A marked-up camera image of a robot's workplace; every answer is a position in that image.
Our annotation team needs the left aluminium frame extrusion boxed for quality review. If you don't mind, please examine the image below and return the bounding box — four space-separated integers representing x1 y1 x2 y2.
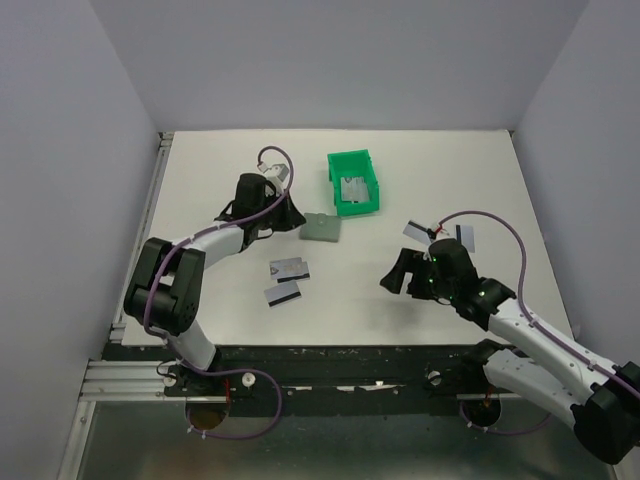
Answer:
54 130 175 480

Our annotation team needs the silver card in bin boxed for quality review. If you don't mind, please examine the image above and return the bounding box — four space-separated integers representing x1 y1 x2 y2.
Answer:
340 176 373 204

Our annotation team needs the green leather card holder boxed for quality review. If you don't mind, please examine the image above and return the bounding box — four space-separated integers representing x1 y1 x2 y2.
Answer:
299 213 342 243

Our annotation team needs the card under patterned card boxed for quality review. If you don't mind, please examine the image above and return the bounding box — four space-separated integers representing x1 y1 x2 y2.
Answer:
277 261 310 283

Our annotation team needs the silver magnetic stripe card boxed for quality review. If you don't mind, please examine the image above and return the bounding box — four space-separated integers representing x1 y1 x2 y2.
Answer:
264 281 302 308

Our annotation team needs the far right silver card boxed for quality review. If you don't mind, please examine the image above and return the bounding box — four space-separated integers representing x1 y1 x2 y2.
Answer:
455 224 475 253

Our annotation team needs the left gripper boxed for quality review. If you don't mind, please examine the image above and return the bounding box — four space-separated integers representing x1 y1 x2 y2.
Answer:
255 189 307 232

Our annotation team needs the silver card near right gripper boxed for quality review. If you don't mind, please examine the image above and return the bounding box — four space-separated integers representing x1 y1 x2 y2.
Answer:
403 220 432 245

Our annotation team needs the green plastic bin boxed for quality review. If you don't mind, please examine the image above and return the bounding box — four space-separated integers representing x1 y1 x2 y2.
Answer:
327 150 380 217

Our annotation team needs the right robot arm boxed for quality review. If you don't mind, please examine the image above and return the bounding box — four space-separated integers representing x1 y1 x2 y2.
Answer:
380 238 639 465

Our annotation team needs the patterned credit card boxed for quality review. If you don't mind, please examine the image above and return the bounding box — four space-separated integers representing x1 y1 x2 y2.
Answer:
269 257 308 281

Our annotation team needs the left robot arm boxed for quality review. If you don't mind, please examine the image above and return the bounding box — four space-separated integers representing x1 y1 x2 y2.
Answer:
123 173 305 395

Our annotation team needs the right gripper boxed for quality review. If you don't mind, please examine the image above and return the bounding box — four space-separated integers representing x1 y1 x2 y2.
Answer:
379 247 456 301

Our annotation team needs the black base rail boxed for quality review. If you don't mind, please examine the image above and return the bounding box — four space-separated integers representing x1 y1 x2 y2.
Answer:
102 341 500 419

